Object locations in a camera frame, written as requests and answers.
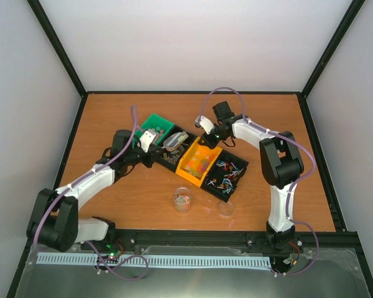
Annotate black bin with popsicle candies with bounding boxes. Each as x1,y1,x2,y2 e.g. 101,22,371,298
155,125,196,173

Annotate metal scoop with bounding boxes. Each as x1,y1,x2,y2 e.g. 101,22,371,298
162,131,188,152

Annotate green plastic bin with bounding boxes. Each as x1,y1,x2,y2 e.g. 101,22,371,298
135,114,174,145

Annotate yellow plastic bin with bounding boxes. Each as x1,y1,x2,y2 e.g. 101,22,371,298
175,137,223,187

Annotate black bin with lollipops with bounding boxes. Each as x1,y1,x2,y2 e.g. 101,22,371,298
200,150,249,202

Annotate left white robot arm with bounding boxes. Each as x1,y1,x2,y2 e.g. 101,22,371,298
26,130,164,252

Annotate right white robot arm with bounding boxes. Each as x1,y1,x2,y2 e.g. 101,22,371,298
195,101,304,251

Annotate clear plastic jar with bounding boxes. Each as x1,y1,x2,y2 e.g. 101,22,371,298
173,187,192,213

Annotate spilled pink candy piece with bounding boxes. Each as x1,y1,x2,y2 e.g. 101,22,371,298
203,206,211,214

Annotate clear jar lid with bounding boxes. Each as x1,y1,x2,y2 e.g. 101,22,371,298
217,201,234,217

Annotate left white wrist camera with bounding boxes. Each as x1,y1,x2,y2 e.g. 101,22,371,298
139,130,160,153

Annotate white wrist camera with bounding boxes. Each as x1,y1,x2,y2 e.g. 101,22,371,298
139,130,160,153
195,115,214,135

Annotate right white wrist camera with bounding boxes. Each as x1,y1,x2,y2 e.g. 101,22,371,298
195,115,214,135

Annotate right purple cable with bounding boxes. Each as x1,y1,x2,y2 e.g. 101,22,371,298
197,86,320,278

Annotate light blue cable duct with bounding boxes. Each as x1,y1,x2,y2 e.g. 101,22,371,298
35,252,271,271

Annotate black aluminium rail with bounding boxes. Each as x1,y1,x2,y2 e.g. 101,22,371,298
93,228,361,255

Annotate metal base plate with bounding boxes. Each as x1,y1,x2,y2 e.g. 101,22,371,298
11,246,373,297

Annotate black frame post right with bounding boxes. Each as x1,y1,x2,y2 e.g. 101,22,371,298
301,0,365,100

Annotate black frame post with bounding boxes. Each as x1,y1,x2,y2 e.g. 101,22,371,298
301,0,365,100
27,0,87,97

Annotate black frame post left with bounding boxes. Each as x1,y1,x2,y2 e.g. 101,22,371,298
27,0,87,97

